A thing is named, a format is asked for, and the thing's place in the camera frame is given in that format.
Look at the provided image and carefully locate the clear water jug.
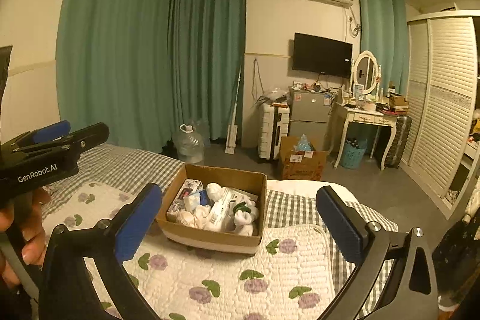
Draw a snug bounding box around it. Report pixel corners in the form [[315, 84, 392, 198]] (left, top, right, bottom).
[[173, 119, 211, 165]]

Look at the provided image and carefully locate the cardboard box on floor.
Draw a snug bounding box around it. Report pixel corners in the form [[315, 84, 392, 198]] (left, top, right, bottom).
[[278, 136, 327, 181]]

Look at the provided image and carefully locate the teal laundry basket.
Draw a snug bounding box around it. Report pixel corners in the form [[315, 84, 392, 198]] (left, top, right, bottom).
[[339, 138, 368, 170]]

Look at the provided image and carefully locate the black wall television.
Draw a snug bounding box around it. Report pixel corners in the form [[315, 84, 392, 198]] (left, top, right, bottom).
[[292, 32, 353, 78]]

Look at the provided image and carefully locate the white flat mop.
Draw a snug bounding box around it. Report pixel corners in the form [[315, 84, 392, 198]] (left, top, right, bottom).
[[224, 69, 242, 155]]

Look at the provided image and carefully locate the blue Vinda tissue pack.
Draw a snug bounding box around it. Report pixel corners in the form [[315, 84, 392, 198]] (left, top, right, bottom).
[[199, 189, 211, 206]]

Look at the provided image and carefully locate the grey mini fridge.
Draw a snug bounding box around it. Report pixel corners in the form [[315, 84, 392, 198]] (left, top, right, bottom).
[[289, 88, 332, 150]]

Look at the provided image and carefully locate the dark suitcase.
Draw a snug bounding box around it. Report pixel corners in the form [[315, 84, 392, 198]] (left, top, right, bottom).
[[384, 115, 412, 168]]

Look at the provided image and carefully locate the white soft sock roll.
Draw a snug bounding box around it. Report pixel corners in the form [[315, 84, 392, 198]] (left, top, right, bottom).
[[206, 183, 224, 202]]

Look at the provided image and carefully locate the person's left hand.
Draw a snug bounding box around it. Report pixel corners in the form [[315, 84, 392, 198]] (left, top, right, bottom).
[[0, 186, 51, 287]]

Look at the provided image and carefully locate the white dressing table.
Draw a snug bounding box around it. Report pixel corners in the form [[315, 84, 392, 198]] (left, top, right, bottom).
[[329, 102, 397, 171]]

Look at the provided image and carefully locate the floral patterned tissue pack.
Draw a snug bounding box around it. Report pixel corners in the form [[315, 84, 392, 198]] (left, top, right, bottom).
[[166, 179, 203, 222]]

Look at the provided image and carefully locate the white louvred wardrobe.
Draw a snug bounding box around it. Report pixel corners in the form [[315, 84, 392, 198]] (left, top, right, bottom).
[[400, 10, 479, 219]]

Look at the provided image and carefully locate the oval white vanity mirror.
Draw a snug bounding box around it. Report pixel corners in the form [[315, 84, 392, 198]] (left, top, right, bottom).
[[351, 50, 381, 94]]

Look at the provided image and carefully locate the white printed tissue pack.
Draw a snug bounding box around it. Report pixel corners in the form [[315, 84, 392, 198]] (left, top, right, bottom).
[[203, 188, 260, 236]]

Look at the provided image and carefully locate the large teal curtain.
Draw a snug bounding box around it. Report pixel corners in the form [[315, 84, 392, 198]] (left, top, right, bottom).
[[56, 0, 246, 152]]

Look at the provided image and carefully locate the grey checked bed sheet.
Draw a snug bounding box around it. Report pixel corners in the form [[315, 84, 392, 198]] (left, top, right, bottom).
[[40, 143, 400, 320]]

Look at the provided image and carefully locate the brown cardboard box on bed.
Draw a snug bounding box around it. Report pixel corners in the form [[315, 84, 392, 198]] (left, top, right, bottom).
[[156, 164, 267, 255]]

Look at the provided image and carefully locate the white suitcase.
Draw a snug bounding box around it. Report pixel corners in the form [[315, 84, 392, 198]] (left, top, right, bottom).
[[258, 103, 290, 160]]

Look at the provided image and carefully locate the narrow teal curtain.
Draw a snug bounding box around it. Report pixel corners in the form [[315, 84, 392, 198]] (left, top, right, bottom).
[[360, 0, 409, 94]]

